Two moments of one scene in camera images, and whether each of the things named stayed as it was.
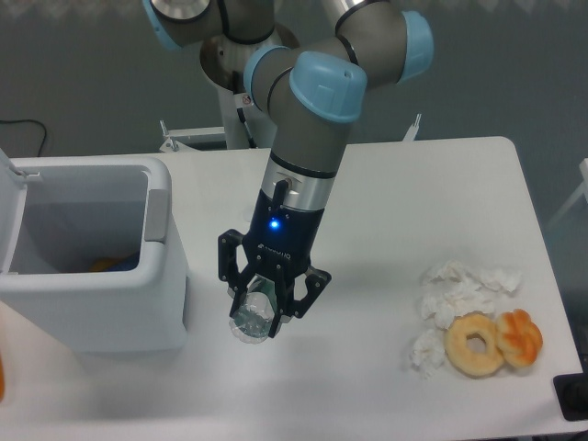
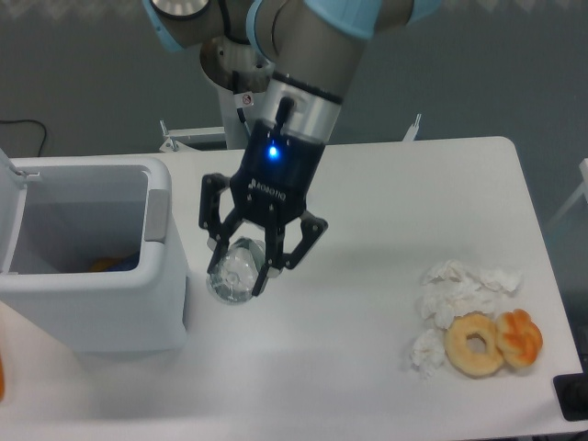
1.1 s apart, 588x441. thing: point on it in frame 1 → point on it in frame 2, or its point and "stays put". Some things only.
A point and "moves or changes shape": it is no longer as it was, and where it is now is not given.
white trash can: x=89 y=254 stays put
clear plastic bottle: x=252 y=322 moves or changes shape
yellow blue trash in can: x=123 y=263 stays put
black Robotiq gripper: x=278 y=238 → x=277 y=170
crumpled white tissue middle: x=446 y=299 stays put
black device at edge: x=571 y=393 stays put
